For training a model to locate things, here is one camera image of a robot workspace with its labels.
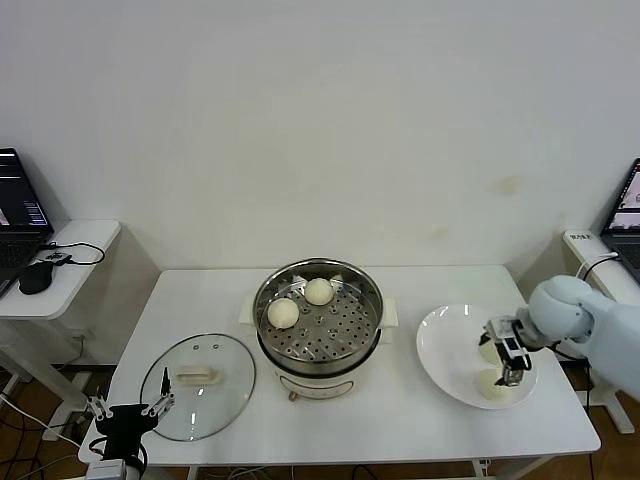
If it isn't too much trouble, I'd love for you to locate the stainless perforated steamer basket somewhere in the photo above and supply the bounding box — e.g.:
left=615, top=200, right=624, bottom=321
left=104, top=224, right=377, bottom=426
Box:
left=238, top=258, right=401, bottom=374

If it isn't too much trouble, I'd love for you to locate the white steamed baozi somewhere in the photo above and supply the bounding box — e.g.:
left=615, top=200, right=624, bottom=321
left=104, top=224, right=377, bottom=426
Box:
left=267, top=298, right=300, bottom=331
left=304, top=277, right=335, bottom=306
left=477, top=339, right=506, bottom=366
left=473, top=368, right=516, bottom=399

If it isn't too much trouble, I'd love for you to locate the grey laptop with light screen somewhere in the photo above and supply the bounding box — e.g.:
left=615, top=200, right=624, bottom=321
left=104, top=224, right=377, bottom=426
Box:
left=598, top=158, right=640, bottom=286

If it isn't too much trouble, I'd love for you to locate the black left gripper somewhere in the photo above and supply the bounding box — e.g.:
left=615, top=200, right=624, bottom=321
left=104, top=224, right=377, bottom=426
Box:
left=84, top=367, right=176, bottom=459

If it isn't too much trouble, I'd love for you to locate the white thin cable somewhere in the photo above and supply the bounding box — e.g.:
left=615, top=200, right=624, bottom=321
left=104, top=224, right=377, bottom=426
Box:
left=574, top=252, right=619, bottom=281

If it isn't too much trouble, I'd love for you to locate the black laptop with dark screen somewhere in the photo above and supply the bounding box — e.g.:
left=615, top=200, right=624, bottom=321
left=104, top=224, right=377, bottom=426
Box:
left=0, top=147, right=56, bottom=301

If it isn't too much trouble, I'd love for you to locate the white side desk with mouse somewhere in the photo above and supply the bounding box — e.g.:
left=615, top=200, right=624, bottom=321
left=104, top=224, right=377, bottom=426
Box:
left=0, top=219, right=122, bottom=441

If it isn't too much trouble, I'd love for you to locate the black cable with inline adapter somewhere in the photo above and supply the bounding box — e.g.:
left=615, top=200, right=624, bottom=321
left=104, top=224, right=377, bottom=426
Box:
left=549, top=253, right=621, bottom=411

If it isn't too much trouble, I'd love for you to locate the white side desk with label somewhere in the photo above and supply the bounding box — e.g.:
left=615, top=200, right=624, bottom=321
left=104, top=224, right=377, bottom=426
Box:
left=560, top=230, right=640, bottom=435

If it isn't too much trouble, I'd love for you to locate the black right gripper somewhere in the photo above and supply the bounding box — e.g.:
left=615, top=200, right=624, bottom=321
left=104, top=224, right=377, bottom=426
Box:
left=478, top=315, right=534, bottom=390

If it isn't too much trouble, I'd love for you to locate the glass lid with cream handle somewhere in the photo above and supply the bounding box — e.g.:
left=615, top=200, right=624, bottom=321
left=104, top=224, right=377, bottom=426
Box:
left=139, top=333, right=258, bottom=441

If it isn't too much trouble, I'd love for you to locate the cream electric cooking pot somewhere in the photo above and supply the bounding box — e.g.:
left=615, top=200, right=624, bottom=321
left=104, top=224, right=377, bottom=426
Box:
left=239, top=319, right=396, bottom=404

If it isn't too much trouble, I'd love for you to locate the black computer mouse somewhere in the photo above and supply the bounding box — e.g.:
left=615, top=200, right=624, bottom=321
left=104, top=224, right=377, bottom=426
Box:
left=18, top=260, right=54, bottom=295

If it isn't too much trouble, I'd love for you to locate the black looped desk cable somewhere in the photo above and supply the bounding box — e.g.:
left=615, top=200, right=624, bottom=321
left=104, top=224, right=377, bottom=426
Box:
left=42, top=242, right=106, bottom=267

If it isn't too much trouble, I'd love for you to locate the white floor cable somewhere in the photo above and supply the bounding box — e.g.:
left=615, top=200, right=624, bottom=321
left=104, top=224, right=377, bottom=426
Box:
left=0, top=392, right=84, bottom=446

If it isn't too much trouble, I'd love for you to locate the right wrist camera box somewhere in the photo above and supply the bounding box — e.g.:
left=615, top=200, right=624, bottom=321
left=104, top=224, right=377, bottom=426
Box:
left=498, top=335, right=525, bottom=360

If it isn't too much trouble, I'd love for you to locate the white round plate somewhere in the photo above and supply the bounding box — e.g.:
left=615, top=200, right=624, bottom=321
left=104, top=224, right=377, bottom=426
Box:
left=415, top=303, right=539, bottom=411

